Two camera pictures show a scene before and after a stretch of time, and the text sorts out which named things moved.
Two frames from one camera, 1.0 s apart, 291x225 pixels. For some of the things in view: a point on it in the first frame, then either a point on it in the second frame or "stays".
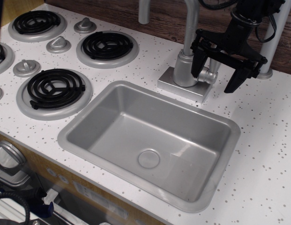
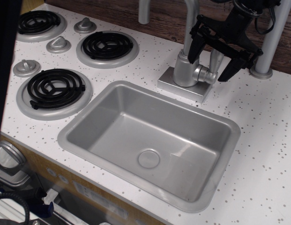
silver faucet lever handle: x=210 y=75 stays
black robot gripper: x=230 y=47 → x=229 y=36
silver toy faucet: x=180 y=80 stays
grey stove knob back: x=85 y=26 stays
